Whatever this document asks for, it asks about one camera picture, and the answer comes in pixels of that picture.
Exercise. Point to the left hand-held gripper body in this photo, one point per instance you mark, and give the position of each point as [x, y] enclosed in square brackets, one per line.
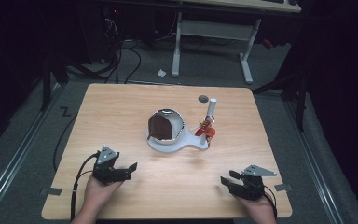
[108, 171]

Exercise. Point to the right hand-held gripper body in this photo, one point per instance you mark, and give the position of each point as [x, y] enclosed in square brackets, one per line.
[250, 186]

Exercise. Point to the white stand with pole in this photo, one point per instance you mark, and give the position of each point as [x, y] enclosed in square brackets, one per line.
[180, 143]

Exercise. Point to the shiny silver bowl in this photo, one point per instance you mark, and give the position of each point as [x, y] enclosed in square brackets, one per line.
[177, 124]

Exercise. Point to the person's right hand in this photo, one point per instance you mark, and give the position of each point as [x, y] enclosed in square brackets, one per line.
[257, 210]

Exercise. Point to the person's left hand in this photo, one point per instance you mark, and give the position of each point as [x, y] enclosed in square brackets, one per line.
[100, 196]

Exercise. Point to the grey tape marker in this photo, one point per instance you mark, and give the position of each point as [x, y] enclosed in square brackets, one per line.
[52, 191]
[283, 187]

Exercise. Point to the grey table grommet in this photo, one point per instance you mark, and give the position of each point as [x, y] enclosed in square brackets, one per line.
[203, 99]

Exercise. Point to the crumpled white paper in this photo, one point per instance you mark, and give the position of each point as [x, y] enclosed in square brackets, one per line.
[161, 73]

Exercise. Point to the black metal stand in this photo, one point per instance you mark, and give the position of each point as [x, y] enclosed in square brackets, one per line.
[46, 84]
[300, 99]

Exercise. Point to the small red object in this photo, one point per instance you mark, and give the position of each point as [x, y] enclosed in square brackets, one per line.
[268, 44]

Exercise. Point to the white-legged desk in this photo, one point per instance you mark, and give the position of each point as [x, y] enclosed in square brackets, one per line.
[215, 30]

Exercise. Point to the metal floor rail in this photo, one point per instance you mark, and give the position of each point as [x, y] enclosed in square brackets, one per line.
[15, 149]
[313, 168]

